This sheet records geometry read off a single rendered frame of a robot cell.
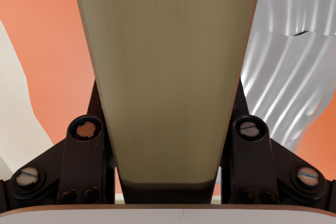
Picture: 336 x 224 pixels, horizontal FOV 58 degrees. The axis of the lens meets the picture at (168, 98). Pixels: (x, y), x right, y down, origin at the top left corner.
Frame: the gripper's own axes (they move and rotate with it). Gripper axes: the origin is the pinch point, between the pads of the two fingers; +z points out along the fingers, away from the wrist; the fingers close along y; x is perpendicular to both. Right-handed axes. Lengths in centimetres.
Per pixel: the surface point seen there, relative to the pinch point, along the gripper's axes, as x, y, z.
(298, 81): -4.1, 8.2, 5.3
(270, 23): -0.1, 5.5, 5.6
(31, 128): -9.9, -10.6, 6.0
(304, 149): -12.6, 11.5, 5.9
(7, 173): -15.8, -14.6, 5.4
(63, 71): -3.9, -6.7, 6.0
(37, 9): 0.4, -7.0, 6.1
